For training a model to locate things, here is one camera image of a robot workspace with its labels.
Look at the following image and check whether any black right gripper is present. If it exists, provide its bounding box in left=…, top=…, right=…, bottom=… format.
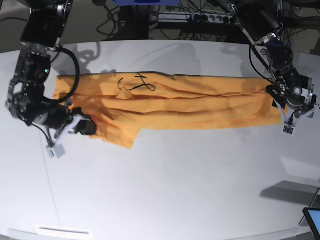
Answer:
left=31, top=104, right=97, bottom=158

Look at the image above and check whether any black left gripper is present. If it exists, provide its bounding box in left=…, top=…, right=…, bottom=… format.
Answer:
left=265, top=77, right=320, bottom=135

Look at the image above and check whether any yellow T-shirt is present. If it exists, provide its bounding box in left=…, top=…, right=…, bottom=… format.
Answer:
left=52, top=71, right=282, bottom=150

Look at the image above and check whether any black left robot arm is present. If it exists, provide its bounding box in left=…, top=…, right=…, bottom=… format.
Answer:
left=221, top=0, right=320, bottom=135

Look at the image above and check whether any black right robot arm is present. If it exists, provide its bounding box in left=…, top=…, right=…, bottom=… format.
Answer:
left=5, top=0, right=97, bottom=158

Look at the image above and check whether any tablet with blue screen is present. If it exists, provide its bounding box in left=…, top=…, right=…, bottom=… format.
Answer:
left=303, top=207, right=320, bottom=240

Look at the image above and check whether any white flat bar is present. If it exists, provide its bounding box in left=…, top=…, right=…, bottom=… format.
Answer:
left=34, top=224, right=92, bottom=235

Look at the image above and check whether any white power strip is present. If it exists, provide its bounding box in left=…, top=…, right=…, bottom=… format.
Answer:
left=150, top=12, right=193, bottom=23

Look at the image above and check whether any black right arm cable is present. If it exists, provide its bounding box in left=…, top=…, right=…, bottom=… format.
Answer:
left=41, top=47, right=81, bottom=104

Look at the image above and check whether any black power strip red switch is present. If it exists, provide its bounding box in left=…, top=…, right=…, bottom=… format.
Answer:
left=192, top=13, right=235, bottom=25

